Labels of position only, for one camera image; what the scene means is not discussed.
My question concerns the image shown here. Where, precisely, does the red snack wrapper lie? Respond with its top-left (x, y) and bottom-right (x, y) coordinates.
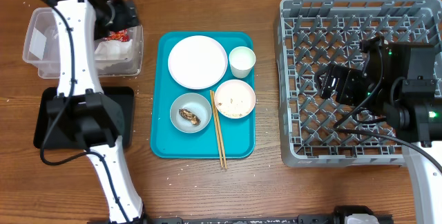
top-left (104, 29), bottom-right (131, 42)

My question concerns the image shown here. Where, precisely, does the white napkin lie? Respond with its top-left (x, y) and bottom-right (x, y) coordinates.
top-left (94, 40), bottom-right (133, 70)

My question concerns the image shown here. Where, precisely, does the white cup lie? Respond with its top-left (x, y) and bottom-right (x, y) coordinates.
top-left (229, 46), bottom-right (256, 79)

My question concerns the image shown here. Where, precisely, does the pink bowl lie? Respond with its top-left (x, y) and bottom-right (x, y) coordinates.
top-left (214, 80), bottom-right (256, 119)

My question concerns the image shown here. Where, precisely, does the grey-green small bowl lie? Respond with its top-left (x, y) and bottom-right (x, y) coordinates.
top-left (170, 93), bottom-right (212, 133)

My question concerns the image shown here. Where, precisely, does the brown food scrap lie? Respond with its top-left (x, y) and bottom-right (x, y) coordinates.
top-left (178, 109), bottom-right (200, 126)

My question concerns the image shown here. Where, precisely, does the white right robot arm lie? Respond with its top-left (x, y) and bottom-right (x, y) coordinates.
top-left (314, 36), bottom-right (441, 223)

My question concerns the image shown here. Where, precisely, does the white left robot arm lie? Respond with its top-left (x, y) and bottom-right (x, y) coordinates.
top-left (40, 0), bottom-right (150, 223)

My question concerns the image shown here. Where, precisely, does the clear plastic waste bin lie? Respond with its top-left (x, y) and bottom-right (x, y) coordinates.
top-left (23, 8), bottom-right (144, 79)

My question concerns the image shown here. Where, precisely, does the grey dishwasher rack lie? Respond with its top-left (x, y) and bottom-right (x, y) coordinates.
top-left (275, 0), bottom-right (441, 167)

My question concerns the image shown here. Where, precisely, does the black food waste tray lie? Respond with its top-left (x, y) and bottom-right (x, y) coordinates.
top-left (33, 86), bottom-right (135, 149)

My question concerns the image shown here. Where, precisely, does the teal serving tray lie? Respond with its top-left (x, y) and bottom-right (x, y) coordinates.
top-left (150, 31), bottom-right (256, 159)

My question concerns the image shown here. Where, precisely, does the large white plate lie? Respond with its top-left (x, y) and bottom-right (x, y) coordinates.
top-left (168, 35), bottom-right (228, 90)

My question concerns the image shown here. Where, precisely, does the wooden chopstick right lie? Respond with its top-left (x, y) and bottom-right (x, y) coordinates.
top-left (210, 91), bottom-right (227, 169)

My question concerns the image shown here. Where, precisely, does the wooden chopstick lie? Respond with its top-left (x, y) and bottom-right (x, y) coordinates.
top-left (210, 91), bottom-right (227, 169)
top-left (209, 90), bottom-right (224, 169)

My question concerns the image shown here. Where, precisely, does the wooden chopstick left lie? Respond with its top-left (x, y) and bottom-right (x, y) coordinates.
top-left (209, 90), bottom-right (224, 169)

